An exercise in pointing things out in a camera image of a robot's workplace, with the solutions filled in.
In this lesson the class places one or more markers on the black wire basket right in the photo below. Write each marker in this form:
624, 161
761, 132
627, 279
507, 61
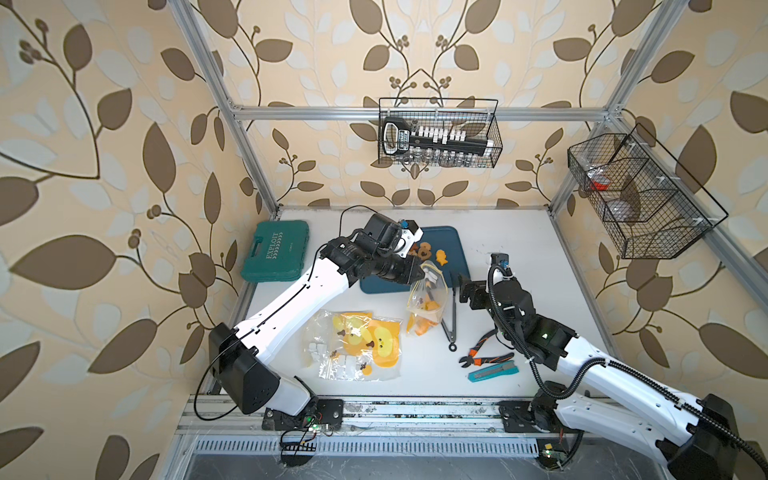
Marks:
657, 206

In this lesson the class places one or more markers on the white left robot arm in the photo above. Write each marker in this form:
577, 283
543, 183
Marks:
240, 355

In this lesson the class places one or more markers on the orange fish cookie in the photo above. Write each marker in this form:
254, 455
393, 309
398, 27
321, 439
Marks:
441, 257

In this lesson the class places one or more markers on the teal utility knife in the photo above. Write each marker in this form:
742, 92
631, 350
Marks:
493, 371

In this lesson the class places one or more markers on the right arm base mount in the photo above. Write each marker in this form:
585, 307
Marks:
537, 415

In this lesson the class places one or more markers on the dark blue tray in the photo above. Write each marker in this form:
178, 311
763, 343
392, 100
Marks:
440, 238

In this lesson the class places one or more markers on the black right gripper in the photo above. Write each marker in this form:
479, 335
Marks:
480, 289

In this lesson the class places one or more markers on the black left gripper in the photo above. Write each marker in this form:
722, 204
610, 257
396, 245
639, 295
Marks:
406, 275

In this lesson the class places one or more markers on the green plastic tool case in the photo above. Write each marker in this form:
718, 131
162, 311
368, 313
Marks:
277, 252

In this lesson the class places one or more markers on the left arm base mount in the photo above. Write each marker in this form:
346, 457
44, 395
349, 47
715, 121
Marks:
297, 443

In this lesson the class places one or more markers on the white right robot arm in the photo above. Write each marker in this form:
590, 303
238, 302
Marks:
584, 388

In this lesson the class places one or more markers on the black wire basket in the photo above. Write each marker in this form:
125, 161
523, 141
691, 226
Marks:
657, 206
477, 117

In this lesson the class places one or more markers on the stack of duck bags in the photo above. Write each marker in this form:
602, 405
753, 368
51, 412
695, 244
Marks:
353, 346

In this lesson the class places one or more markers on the black wire basket back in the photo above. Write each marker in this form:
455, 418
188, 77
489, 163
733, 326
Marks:
477, 117

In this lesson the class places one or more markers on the clear resealable duck bag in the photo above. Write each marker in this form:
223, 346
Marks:
427, 300

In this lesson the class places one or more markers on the black socket set holder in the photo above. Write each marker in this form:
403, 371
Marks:
397, 137

